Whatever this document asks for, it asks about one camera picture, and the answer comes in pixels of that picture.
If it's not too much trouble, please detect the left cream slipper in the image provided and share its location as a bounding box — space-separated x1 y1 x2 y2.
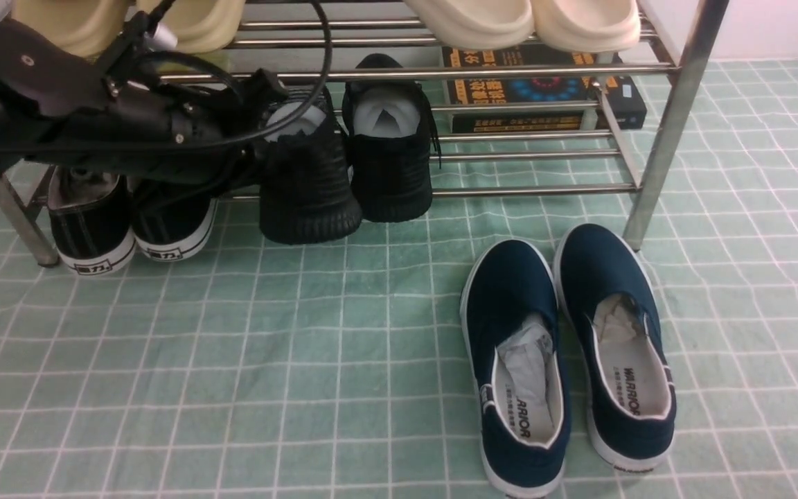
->
405 1 535 51

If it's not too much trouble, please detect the yellow slipper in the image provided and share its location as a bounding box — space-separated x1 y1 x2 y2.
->
145 0 246 54
10 1 130 59

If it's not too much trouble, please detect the cream slipper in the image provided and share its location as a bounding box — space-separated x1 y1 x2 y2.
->
405 1 535 51
530 1 641 53

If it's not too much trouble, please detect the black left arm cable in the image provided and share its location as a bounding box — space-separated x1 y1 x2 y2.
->
0 0 334 157

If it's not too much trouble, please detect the left yellow slipper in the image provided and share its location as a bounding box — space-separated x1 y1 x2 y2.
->
10 1 130 59

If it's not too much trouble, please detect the right yellow slipper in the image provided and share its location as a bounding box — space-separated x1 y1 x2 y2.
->
145 0 246 54

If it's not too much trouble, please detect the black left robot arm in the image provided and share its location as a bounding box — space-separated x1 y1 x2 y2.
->
0 19 288 184

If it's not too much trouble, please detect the steel shoe rack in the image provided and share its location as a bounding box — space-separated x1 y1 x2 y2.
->
0 1 727 268

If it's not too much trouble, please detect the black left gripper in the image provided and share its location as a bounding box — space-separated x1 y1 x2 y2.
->
29 69 289 184

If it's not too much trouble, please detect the black knit sneaker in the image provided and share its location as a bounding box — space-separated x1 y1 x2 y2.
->
259 88 363 245
342 79 441 223

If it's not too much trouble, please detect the black canvas sneaker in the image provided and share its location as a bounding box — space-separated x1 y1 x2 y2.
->
46 166 136 277
129 179 219 263

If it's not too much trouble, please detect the black book with orange text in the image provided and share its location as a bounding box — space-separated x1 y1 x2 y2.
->
441 44 647 134

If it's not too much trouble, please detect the right navy slip-on shoe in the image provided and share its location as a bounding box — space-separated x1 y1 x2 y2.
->
552 223 677 474

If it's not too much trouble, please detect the left navy slip-on shoe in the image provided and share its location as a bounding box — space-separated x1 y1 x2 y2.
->
459 239 571 498

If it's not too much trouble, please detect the right cream slipper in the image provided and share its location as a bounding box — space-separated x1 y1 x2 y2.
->
530 1 641 53

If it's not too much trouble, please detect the navy slip-on shoe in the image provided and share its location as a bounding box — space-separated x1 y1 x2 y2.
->
552 223 677 474
459 239 571 498

